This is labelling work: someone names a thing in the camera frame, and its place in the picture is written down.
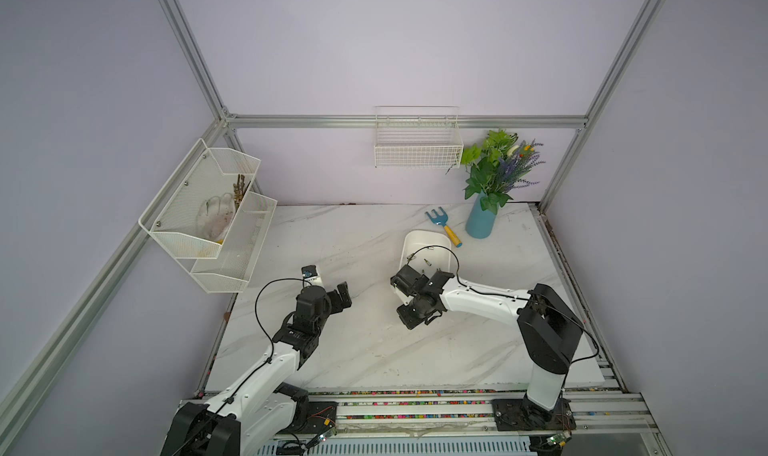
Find lower white mesh shelf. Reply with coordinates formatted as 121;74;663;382
191;192;277;294

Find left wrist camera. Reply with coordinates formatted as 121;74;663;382
301;265;323;287

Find upper white mesh shelf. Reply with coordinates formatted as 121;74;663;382
138;139;260;259

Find white plastic storage box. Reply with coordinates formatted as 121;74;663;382
399;230;456;276

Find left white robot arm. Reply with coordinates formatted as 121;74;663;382
160;282;352;455

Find teal yellow toy rake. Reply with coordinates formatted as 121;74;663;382
425;206;463;248

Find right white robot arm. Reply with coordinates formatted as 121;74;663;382
390;264;587;412

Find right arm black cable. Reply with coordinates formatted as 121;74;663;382
406;244;601;391

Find white mesh shelf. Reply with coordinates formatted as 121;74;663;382
191;192;277;294
138;139;260;259

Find teal cylindrical vase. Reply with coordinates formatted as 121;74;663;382
465;193;496;239

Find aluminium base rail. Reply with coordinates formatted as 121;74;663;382
307;388;659;438

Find clear plastic bag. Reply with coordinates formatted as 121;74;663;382
196;193;236;244

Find aluminium frame corner post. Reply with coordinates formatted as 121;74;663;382
538;0;666;214

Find brown dried twigs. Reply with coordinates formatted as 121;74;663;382
233;174;251;211

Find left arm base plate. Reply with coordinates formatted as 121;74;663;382
280;401;338;435

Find white wire wall basket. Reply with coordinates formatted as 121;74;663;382
374;106;464;170

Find artificial green plant bouquet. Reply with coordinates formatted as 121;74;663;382
460;129;543;215

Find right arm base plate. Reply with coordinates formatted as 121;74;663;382
491;397;576;431

